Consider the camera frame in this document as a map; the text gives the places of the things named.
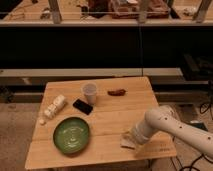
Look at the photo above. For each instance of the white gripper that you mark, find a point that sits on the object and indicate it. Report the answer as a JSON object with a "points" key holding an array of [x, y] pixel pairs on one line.
{"points": [[142, 132]]}

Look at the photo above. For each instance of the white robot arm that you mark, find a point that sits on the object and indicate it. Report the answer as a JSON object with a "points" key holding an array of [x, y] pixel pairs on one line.
{"points": [[161, 119]]}

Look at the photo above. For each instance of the black smartphone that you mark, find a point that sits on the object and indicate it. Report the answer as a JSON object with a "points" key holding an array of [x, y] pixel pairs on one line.
{"points": [[82, 106]]}

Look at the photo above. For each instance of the wooden table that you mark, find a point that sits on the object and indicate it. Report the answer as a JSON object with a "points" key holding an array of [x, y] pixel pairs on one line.
{"points": [[110, 118]]}

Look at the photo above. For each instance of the green plate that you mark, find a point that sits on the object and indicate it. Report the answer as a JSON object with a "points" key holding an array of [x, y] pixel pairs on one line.
{"points": [[71, 135]]}

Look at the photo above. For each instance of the white plastic bottle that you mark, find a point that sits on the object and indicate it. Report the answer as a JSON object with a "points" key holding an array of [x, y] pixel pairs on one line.
{"points": [[57, 104]]}

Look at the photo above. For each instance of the brown basket on shelf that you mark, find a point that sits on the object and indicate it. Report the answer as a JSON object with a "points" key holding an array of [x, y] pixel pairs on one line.
{"points": [[131, 8]]}

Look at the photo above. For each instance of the long workbench shelf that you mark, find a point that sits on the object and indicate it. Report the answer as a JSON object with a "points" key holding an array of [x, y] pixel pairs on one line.
{"points": [[95, 13]]}

